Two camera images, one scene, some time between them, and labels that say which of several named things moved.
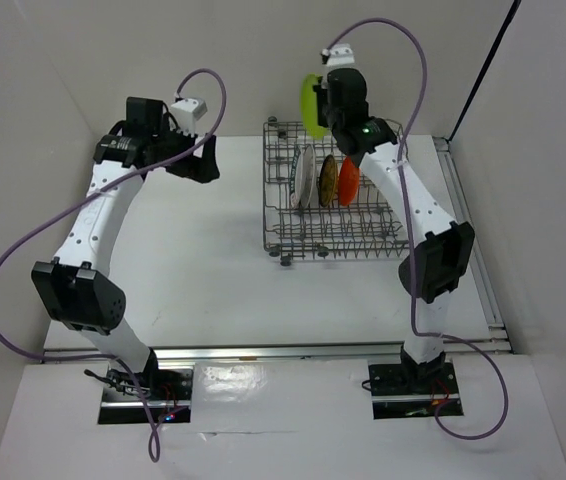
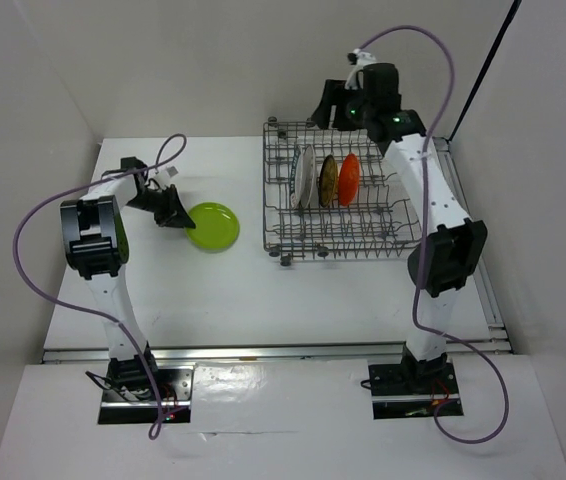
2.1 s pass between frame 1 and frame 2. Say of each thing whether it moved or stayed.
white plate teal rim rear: stayed
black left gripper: moved
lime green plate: moved
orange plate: stayed
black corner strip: stayed
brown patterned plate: stayed
